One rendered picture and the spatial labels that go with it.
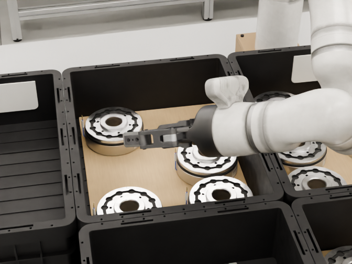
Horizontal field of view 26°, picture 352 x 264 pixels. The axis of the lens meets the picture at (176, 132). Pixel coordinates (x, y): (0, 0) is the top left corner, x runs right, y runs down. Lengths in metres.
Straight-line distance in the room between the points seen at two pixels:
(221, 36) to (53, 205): 0.82
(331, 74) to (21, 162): 0.58
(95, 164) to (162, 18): 2.15
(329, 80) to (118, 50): 0.92
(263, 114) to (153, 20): 2.42
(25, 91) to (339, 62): 0.61
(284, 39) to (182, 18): 1.82
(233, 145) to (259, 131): 0.05
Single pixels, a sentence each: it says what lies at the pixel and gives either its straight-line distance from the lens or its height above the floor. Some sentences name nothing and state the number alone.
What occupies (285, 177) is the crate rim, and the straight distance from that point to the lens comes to 1.14.
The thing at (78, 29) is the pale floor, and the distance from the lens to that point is 3.36.
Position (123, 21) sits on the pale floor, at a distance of 3.40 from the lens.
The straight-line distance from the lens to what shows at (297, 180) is 1.24.
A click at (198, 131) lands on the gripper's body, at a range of 1.05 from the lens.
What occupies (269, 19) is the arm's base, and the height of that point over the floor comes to 0.89.
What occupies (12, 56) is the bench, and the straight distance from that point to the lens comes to 1.87.
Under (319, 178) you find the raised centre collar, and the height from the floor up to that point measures 0.87.
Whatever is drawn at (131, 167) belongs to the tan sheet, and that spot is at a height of 0.83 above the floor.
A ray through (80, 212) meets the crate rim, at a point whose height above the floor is 0.93.
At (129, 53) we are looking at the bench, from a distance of 1.84.
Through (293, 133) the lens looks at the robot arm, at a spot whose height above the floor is 1.08.
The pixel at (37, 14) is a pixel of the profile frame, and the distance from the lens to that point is 3.26.
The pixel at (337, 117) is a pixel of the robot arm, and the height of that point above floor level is 1.12.
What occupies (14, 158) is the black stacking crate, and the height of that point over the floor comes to 0.83.
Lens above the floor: 1.67
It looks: 38 degrees down
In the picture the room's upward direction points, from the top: straight up
